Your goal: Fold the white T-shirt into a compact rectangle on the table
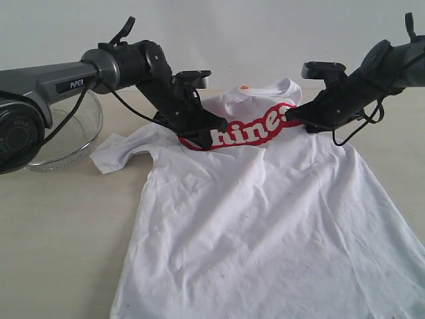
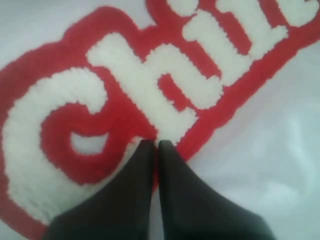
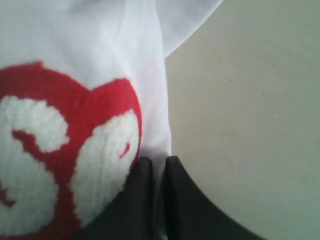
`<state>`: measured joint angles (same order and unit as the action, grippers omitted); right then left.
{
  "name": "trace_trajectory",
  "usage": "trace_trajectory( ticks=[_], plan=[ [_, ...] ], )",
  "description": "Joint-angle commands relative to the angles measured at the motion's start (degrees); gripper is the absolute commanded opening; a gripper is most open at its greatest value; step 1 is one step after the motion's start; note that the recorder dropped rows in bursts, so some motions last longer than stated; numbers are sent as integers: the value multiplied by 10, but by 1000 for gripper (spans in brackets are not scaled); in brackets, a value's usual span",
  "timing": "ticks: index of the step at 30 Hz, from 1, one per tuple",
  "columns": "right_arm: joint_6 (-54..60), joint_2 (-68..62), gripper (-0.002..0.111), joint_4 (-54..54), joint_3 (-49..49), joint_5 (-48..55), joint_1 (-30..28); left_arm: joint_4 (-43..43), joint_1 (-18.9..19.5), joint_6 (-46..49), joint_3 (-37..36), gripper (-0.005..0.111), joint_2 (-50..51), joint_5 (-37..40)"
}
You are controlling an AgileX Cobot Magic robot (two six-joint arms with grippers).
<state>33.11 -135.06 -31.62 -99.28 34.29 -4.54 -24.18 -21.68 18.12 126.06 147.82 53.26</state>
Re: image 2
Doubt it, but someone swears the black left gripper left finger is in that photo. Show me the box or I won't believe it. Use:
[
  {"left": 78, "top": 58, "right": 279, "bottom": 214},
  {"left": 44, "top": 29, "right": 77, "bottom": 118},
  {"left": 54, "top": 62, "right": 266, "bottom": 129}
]
[{"left": 43, "top": 140, "right": 156, "bottom": 240}]

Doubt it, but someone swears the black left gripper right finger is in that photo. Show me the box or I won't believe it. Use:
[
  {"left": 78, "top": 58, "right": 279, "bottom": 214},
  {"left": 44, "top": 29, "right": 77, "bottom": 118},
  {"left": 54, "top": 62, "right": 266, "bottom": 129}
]
[{"left": 158, "top": 140, "right": 275, "bottom": 240}]

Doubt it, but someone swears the white t-shirt with red logo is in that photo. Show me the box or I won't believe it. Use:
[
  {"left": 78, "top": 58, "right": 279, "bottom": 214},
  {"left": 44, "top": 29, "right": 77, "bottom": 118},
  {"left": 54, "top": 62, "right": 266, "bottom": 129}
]
[{"left": 0, "top": 0, "right": 320, "bottom": 240}]

